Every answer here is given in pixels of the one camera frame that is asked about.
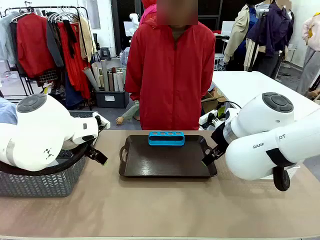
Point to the pink garment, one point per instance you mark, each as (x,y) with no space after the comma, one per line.
(147,12)

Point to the mannequin arm green sleeve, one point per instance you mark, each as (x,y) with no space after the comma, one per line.
(128,113)

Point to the dark gray storage box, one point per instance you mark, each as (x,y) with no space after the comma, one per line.
(112,100)

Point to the black scarf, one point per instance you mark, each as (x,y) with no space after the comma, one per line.
(71,37)

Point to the brown paper roll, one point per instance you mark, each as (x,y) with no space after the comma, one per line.
(111,82)

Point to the black clothes rack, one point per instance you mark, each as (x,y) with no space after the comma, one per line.
(50,7)

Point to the person in red jacket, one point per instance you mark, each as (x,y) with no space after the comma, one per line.
(170,87)

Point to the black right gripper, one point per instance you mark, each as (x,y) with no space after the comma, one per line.
(220,136)

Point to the red jacket on hanger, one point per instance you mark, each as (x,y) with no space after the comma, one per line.
(32,45)

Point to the red dress on hanger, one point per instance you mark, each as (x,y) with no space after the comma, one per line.
(75,75)

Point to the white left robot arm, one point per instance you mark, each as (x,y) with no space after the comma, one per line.
(37,130)

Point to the cardboard box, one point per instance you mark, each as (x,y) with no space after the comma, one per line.
(212,96)

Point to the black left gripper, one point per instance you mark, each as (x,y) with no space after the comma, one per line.
(75,145)

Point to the cream paper roll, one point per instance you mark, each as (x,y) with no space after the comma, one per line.
(96,72)

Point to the blue test tube rack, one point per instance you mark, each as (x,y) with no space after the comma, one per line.
(166,142)

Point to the white paper roll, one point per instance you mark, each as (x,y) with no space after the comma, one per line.
(121,81)
(115,82)

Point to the light blue shirt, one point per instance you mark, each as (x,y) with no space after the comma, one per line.
(7,112)

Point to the large gray plastic basket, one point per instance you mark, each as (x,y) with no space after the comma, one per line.
(37,182)

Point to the lime green chair part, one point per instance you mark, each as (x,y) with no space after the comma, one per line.
(221,112)

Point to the gray hoodie on hanger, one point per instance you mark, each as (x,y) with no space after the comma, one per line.
(6,37)

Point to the tilted gray paper roll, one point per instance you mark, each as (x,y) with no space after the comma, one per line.
(91,78)

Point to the gray plastic stool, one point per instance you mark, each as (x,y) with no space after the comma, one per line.
(105,53)

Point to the dark brown serving tray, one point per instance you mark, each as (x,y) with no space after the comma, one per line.
(162,162)

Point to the dark gray jacket on hanger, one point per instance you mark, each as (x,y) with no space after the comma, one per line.
(56,50)

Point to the white table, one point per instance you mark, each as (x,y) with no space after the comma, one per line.
(250,85)

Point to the beige garment on hanger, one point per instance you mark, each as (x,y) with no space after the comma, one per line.
(86,37)

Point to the navy trousers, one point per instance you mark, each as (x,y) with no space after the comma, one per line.
(72,95)

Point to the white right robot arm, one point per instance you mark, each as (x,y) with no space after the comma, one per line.
(262,150)

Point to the white power strip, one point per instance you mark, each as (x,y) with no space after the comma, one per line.
(203,121)

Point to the tall gray paper roll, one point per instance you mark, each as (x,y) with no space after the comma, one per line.
(105,75)

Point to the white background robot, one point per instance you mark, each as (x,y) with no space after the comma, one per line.
(134,18)

